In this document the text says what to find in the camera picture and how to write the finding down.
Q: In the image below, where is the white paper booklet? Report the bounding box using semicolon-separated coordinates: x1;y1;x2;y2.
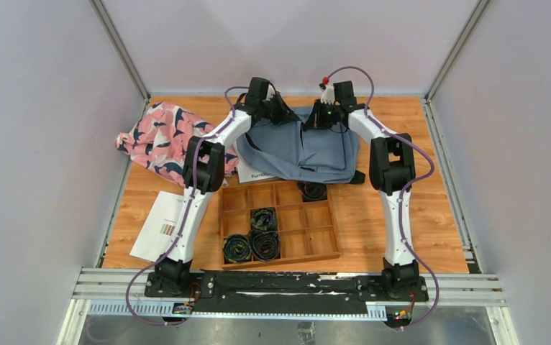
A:
130;191;183;262

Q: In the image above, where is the white furniture book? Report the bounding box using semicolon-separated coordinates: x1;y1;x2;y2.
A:
237;160;277;183

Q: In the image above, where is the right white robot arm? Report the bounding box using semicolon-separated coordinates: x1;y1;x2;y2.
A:
306;77;419;300

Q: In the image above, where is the wooden compartment tray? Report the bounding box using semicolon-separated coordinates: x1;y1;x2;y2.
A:
220;181;341;270

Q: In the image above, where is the aluminium rail frame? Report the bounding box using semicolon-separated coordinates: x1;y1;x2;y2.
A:
59;268;519;344

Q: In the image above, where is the pink patterned cloth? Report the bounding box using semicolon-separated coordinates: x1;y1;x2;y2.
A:
116;102;215;186

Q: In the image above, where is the rolled green belt bottom-left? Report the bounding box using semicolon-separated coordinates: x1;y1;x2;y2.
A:
222;234;252;264

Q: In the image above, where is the rolled black belt top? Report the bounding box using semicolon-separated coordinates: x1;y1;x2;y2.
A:
298;182;327;202

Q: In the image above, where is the blue grey backpack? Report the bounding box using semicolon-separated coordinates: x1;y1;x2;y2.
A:
234;106;365;184

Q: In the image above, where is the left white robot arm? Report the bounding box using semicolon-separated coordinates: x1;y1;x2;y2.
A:
154;77;291;297

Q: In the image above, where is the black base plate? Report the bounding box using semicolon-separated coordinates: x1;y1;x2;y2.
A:
144;271;429;315

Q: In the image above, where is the rolled dark belt bottom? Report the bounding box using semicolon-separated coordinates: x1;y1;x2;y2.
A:
249;230;281;262

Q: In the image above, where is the rolled green belt middle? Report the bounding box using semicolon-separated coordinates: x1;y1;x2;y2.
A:
250;208;278;231

